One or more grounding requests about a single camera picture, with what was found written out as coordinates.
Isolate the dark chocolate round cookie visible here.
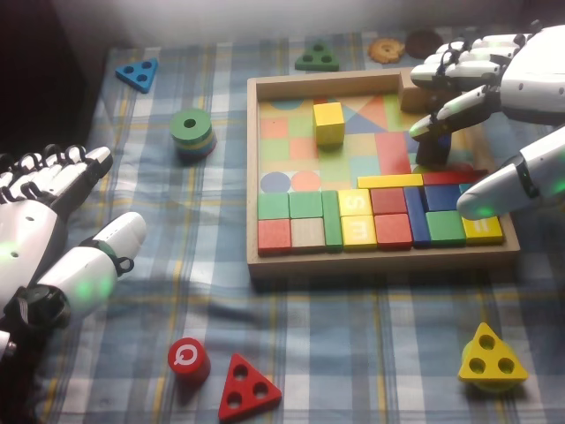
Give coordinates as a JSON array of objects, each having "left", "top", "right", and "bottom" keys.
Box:
[{"left": 404, "top": 28, "right": 445, "bottom": 59}]

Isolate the yellow ring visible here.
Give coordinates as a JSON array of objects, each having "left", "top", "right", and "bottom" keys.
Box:
[{"left": 172, "top": 136, "right": 215, "bottom": 150}]

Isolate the blue plaid table cloth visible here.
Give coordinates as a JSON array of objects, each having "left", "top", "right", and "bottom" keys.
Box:
[{"left": 34, "top": 28, "right": 565, "bottom": 424}]

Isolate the red triangle three-hole block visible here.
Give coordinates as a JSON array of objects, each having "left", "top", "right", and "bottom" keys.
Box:
[{"left": 218, "top": 352, "right": 283, "bottom": 423}]

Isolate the blue ring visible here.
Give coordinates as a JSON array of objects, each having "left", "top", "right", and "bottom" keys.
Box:
[{"left": 175, "top": 140, "right": 217, "bottom": 159}]

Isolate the wooden puzzle tray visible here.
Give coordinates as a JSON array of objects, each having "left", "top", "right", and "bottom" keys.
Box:
[{"left": 245, "top": 65, "right": 522, "bottom": 280}]

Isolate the blue triangle three-hole block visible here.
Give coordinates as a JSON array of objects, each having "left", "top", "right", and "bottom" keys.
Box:
[{"left": 114, "top": 57, "right": 160, "bottom": 95}]

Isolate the green ring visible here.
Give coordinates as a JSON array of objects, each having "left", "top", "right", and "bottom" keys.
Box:
[{"left": 169, "top": 108, "right": 212, "bottom": 145}]

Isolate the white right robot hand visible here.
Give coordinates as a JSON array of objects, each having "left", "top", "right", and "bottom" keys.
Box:
[{"left": 408, "top": 19, "right": 565, "bottom": 221}]

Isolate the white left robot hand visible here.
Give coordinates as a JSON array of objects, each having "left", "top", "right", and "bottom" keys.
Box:
[{"left": 0, "top": 143, "right": 147, "bottom": 331}]

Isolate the yellow triangle three-hole block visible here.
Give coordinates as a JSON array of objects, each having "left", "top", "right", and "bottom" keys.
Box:
[{"left": 457, "top": 322, "right": 530, "bottom": 384}]

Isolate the yellow wooden cube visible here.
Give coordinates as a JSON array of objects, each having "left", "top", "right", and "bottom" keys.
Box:
[{"left": 312, "top": 101, "right": 346, "bottom": 148}]

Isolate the red cylinder block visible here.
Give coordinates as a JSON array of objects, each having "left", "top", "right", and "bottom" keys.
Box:
[{"left": 167, "top": 337, "right": 212, "bottom": 384}]

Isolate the green triangle three-hole block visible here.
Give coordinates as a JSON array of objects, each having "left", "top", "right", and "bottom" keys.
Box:
[{"left": 294, "top": 42, "right": 342, "bottom": 72}]

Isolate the tan flower cookie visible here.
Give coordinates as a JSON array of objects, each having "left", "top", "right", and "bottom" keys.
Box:
[{"left": 368, "top": 37, "right": 406, "bottom": 64}]

